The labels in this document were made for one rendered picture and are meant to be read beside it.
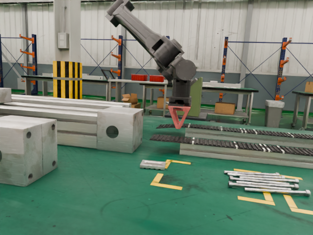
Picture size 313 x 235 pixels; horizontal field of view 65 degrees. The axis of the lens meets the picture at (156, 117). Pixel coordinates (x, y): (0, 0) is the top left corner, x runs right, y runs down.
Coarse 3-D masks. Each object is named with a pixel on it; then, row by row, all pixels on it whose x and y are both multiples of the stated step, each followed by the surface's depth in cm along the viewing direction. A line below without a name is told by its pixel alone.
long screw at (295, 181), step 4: (240, 176) 47; (244, 176) 47; (268, 180) 46; (272, 180) 46; (276, 180) 46; (280, 180) 46; (284, 180) 46; (288, 180) 46; (292, 180) 46; (296, 180) 46
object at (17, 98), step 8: (16, 96) 92; (24, 96) 91; (32, 96) 92; (48, 104) 82; (56, 104) 81; (64, 104) 81; (72, 104) 80; (80, 104) 80; (88, 104) 79; (96, 104) 79; (104, 104) 79; (112, 104) 80; (120, 104) 85; (128, 104) 84
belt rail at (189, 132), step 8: (192, 128) 77; (192, 136) 78; (200, 136) 77; (208, 136) 77; (216, 136) 76; (224, 136) 76; (232, 136) 76; (240, 136) 76; (248, 136) 74; (256, 136) 74; (264, 136) 74; (272, 136) 73; (272, 144) 74; (280, 144) 73; (288, 144) 73; (296, 144) 72; (304, 144) 72; (312, 144) 72
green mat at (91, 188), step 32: (160, 128) 88; (256, 128) 97; (64, 160) 52; (96, 160) 53; (128, 160) 54; (160, 160) 55; (192, 160) 56; (224, 160) 57; (0, 192) 37; (32, 192) 38; (64, 192) 38; (96, 192) 39; (128, 192) 39; (160, 192) 40; (192, 192) 41; (224, 192) 41; (256, 192) 42; (0, 224) 30; (32, 224) 30; (64, 224) 30; (96, 224) 31; (128, 224) 31; (160, 224) 31; (192, 224) 32; (224, 224) 32; (256, 224) 32; (288, 224) 33
